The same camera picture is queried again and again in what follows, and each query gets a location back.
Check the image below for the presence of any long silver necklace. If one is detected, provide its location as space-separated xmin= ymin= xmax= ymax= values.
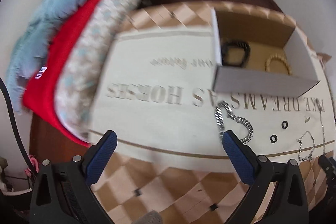
xmin=316 ymin=100 xmax=328 ymax=158

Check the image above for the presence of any black bracelet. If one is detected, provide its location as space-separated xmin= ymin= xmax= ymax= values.
xmin=221 ymin=40 xmax=251 ymax=68

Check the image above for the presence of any red bed sheet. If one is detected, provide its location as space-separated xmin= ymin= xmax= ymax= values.
xmin=22 ymin=0 xmax=100 ymax=147

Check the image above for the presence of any thin silver charm bracelet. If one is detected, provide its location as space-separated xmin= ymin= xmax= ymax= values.
xmin=297 ymin=130 xmax=316 ymax=162

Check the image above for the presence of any black cable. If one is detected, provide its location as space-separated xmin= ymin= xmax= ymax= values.
xmin=0 ymin=78 xmax=38 ymax=175

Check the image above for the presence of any light blue blanket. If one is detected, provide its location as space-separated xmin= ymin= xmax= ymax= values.
xmin=6 ymin=0 xmax=89 ymax=114

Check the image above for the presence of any diamond pattern table cloth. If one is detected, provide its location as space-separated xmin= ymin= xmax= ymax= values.
xmin=89 ymin=2 xmax=335 ymax=223

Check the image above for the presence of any white cardboard box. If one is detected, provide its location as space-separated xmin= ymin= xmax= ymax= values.
xmin=211 ymin=6 xmax=319 ymax=98

